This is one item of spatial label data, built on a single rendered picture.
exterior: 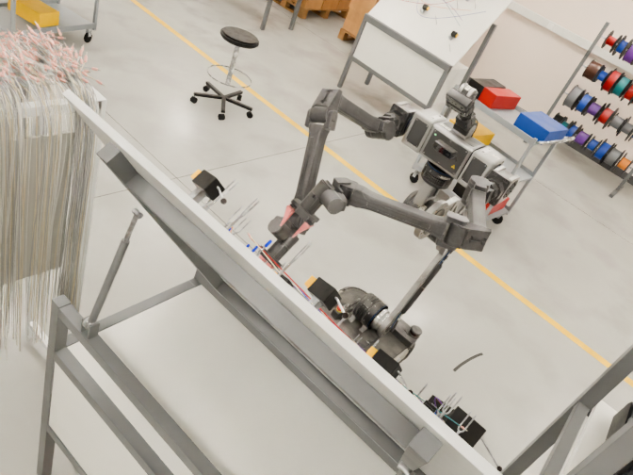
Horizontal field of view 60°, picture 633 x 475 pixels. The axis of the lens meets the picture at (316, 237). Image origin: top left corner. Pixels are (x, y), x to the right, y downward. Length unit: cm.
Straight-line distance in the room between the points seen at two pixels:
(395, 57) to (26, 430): 497
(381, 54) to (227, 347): 482
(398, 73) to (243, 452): 503
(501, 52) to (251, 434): 771
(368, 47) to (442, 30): 82
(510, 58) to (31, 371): 756
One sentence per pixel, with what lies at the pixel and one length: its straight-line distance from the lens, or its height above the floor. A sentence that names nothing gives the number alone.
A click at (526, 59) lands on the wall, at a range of 877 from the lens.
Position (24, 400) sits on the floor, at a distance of 277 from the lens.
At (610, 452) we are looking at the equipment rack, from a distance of 104.
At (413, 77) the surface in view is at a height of 57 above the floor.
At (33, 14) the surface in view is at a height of 26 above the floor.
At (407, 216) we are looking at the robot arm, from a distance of 175.
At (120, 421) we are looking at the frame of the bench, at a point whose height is 80.
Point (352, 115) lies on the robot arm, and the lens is 209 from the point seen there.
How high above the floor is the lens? 230
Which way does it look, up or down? 35 degrees down
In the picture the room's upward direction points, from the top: 24 degrees clockwise
